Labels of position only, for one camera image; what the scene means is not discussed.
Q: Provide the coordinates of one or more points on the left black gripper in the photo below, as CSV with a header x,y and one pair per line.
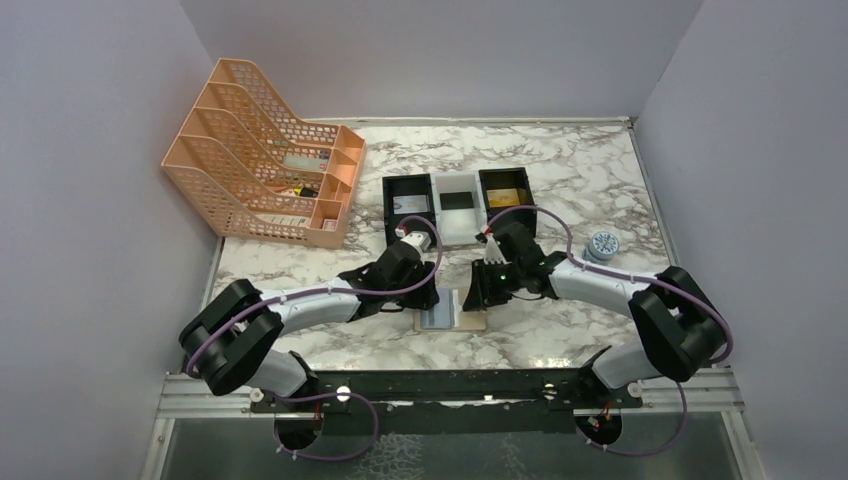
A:
x,y
424,300

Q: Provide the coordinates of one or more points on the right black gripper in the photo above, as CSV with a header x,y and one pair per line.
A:
x,y
481,294

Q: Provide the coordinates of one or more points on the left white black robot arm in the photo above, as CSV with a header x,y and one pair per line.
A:
x,y
229,344

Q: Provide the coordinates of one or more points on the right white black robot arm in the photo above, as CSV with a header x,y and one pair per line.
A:
x,y
678,332

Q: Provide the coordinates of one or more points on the silver VIP card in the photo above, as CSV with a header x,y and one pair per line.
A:
x,y
410,204

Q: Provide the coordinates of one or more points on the black card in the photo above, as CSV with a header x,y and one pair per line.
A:
x,y
457,200

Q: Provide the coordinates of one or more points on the gold card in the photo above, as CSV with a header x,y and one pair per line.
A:
x,y
502,198

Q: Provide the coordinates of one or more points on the black left tray bin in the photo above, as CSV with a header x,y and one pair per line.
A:
x,y
392,186

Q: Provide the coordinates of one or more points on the black tray bin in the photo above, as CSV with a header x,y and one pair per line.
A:
x,y
500,178
392,186

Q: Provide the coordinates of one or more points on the white middle tray bin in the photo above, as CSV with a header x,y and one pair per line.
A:
x,y
456,227

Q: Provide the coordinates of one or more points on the black right tray bin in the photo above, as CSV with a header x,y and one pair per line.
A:
x,y
500,178

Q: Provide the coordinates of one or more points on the items in organizer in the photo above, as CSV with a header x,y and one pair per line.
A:
x,y
291,175

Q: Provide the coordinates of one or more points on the blue white round tin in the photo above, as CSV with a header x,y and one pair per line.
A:
x,y
601,247

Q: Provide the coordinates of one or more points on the peach plastic file organizer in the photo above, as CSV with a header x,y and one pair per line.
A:
x,y
237,107

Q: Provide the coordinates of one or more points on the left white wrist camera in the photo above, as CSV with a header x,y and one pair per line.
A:
x,y
420,241

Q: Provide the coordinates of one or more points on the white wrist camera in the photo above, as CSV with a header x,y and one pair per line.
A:
x,y
420,241
492,252

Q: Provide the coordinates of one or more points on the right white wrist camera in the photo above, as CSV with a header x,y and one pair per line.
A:
x,y
492,252

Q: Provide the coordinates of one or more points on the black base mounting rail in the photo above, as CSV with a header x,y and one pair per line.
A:
x,y
433,402

